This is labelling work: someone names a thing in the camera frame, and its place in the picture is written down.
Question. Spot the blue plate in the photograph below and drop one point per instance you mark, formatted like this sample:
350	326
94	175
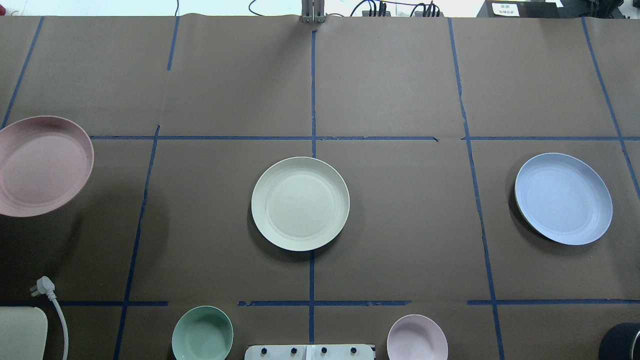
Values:
563	199

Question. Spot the pink plate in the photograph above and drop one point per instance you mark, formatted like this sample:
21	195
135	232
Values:
45	161

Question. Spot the cream plate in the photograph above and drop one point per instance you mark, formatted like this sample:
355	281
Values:
300	204

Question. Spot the pink bowl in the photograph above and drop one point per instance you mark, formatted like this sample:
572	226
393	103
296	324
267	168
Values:
416	337

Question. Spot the green bowl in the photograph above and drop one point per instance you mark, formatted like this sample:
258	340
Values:
203	333

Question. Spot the black box with label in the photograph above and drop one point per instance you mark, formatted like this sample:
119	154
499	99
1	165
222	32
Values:
518	9

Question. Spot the cream toaster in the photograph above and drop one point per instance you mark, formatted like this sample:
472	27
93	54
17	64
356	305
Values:
23	333

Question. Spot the dark blue pot with lid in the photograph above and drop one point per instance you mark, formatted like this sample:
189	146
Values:
621	342

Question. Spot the aluminium frame post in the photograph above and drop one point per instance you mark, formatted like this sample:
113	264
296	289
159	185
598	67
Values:
313	11

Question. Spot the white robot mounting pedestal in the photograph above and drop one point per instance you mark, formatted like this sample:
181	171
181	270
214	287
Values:
311	352

